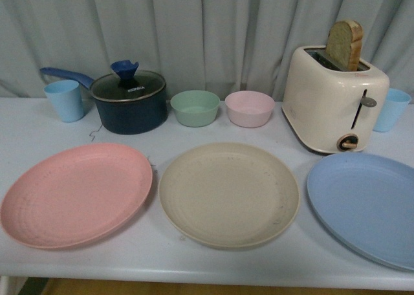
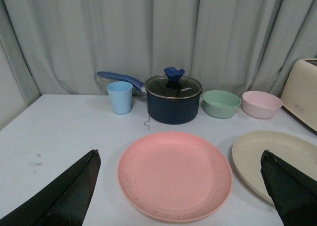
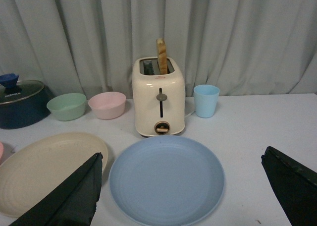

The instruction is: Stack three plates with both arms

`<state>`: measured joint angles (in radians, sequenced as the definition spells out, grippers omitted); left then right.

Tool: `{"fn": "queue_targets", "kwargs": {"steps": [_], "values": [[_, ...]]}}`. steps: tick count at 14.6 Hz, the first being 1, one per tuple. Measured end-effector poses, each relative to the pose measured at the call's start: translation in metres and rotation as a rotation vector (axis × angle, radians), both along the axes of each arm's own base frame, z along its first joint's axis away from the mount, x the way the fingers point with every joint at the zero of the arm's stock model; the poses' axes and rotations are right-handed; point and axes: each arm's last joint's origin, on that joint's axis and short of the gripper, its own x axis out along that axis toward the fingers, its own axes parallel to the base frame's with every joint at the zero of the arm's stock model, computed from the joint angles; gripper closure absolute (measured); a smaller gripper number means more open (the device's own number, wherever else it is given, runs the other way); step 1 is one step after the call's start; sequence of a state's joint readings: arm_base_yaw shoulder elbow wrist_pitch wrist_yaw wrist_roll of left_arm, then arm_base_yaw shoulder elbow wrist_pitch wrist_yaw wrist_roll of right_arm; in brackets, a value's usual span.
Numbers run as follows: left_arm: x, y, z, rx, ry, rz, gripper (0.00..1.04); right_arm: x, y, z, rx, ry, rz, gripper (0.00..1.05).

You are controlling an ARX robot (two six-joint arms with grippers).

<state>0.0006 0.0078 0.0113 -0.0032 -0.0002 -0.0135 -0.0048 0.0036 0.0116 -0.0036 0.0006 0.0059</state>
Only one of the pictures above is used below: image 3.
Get cream toaster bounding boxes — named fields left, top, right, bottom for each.
left=132, top=57, right=185, bottom=137

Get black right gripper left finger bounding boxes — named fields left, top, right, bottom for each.
left=11, top=153, right=103, bottom=226

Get bread slice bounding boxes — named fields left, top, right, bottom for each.
left=156, top=38, right=168, bottom=74

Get pink plate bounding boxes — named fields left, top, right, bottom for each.
left=0, top=142, right=4, bottom=159

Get blue plate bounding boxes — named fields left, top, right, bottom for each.
left=109, top=136, right=225, bottom=226

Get glass pot lid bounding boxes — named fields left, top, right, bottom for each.
left=0, top=73, right=45, bottom=105

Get grey curtain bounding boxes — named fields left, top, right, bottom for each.
left=0, top=0, right=317, bottom=97

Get pink bowl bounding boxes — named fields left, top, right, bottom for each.
left=88, top=92, right=126, bottom=120

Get dark blue pot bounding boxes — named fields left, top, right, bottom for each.
left=0, top=85, right=53, bottom=129

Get beige plate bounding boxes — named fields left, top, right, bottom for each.
left=0, top=132, right=108, bottom=218

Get light blue cup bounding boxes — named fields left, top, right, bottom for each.
left=194, top=84, right=220, bottom=118

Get green bowl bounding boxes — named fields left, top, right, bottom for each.
left=47, top=93, right=87, bottom=121

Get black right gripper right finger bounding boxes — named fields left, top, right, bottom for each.
left=262, top=146, right=317, bottom=226

